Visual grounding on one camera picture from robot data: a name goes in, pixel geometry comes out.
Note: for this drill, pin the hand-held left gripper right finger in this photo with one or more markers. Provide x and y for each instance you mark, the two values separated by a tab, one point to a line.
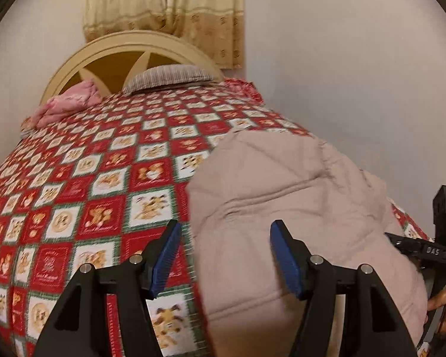
286	264

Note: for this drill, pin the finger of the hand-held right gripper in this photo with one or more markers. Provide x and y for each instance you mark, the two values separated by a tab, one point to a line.
405	244

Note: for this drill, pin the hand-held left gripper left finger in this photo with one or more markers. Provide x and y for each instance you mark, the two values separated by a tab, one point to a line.
165	264

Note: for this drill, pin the beige quilted blanket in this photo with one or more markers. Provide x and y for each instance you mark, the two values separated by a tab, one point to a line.
282	182

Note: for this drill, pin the red checkered printed bedspread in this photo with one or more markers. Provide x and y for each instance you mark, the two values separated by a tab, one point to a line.
96	178

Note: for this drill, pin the grey striped pillow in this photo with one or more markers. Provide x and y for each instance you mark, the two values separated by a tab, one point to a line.
167	76

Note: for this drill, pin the pink folded blanket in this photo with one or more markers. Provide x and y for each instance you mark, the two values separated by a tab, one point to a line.
70	98

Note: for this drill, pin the cream arched wooden headboard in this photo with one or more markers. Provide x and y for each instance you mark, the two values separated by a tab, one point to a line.
107	44

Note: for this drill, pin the cream patterned curtain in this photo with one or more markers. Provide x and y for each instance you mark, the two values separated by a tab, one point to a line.
208	11
122	3

